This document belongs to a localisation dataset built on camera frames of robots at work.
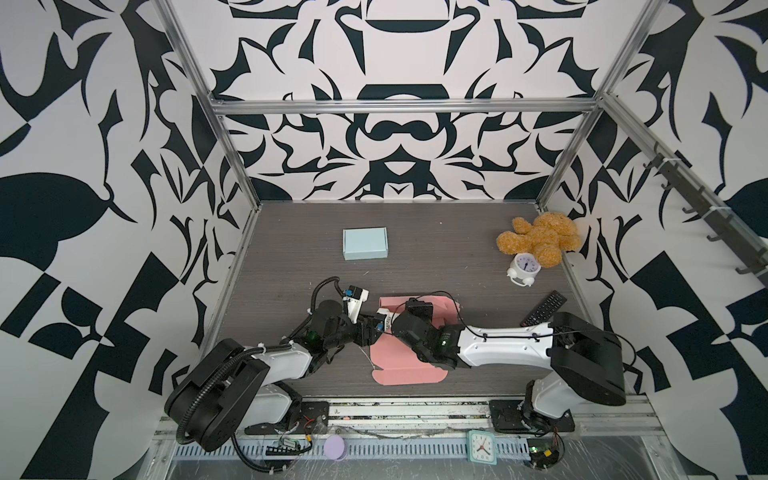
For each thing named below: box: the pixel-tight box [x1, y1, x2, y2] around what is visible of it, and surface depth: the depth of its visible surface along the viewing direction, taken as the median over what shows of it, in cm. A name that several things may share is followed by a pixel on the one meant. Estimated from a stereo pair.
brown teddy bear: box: [496, 212, 581, 269], surface depth 101 cm
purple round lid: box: [323, 434, 348, 462], surface depth 65 cm
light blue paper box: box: [342, 226, 389, 261], surface depth 105 cm
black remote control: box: [520, 290, 568, 327], surface depth 93 cm
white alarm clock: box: [507, 252, 542, 287], surface depth 101 cm
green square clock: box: [467, 430, 497, 466], surface depth 71 cm
